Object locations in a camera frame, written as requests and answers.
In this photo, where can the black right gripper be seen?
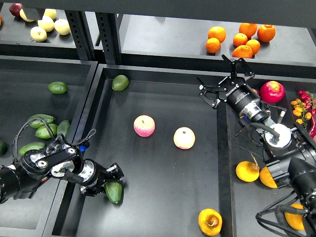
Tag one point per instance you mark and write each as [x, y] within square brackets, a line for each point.
[233, 90]

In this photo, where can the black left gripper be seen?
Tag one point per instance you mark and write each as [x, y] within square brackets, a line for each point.
[100, 175]

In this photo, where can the dark green avocado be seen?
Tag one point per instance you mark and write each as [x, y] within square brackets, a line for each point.
[113, 191]
[63, 130]

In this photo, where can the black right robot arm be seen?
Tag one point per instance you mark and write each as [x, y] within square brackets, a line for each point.
[289, 153]

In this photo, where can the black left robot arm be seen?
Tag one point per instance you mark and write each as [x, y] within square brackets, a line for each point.
[59, 160]

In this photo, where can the dark green avocado upright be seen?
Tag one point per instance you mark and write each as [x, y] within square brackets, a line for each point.
[63, 130]

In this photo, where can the green avocado middle of cluster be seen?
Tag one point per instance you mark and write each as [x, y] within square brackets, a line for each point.
[43, 133]

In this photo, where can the yellow pear with long stem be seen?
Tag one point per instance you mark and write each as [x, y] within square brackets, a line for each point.
[248, 171]

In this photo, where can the green avocado at tray corner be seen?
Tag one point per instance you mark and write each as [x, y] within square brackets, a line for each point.
[120, 83]

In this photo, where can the yellow pear middle right tray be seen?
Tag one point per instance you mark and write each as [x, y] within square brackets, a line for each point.
[266, 178]

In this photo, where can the green avocado left tray top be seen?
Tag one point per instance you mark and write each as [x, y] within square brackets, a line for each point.
[58, 87]

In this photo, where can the green avocado at left edge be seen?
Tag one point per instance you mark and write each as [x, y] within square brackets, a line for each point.
[3, 147]

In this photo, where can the orange front wedge shaped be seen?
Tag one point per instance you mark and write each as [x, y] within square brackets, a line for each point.
[243, 51]

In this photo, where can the orange left bottom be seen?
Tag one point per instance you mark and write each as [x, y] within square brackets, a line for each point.
[212, 45]

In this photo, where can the orange centre small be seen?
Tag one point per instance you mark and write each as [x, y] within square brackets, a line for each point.
[240, 39]

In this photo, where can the orange small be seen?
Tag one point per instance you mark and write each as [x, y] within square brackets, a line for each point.
[254, 45]
[240, 39]

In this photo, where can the orange small right front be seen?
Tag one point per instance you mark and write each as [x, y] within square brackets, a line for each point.
[254, 45]

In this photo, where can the orange left top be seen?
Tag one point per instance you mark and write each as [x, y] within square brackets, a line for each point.
[217, 32]

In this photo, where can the big red apple right tray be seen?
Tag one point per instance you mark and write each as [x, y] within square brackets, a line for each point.
[272, 92]

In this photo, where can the orange top back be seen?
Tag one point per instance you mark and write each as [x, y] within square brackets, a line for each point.
[249, 29]

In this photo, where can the orange right with stem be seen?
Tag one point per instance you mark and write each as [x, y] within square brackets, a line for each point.
[266, 33]

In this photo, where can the pale yellow pink apple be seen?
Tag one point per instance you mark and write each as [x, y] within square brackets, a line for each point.
[184, 138]

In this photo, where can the pink red apple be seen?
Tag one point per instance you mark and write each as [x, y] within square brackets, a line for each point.
[144, 125]

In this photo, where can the black centre tray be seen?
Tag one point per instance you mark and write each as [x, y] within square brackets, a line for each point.
[164, 187]

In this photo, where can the black tray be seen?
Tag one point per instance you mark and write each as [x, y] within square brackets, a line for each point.
[239, 201]
[164, 187]
[24, 93]

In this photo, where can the cherry tomato bunch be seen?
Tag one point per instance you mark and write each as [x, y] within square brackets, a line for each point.
[304, 107]

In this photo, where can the red chili pepper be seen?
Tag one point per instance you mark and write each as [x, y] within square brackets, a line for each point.
[312, 130]

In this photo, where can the black right tray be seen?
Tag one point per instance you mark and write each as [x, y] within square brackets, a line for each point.
[239, 201]

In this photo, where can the black left tray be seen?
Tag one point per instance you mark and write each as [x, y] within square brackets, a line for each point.
[24, 93]

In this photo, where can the black shelf upright right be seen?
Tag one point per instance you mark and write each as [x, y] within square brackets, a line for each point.
[108, 25]

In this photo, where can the black shelf upright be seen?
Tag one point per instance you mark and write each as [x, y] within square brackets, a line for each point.
[108, 25]
[81, 34]

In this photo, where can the black shelf upright left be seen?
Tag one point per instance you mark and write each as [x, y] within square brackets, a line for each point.
[81, 34]

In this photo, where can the pale yellow apple right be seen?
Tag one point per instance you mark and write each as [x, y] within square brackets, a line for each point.
[62, 27]

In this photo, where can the pale yellow apple front left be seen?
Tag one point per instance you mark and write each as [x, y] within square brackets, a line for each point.
[38, 34]

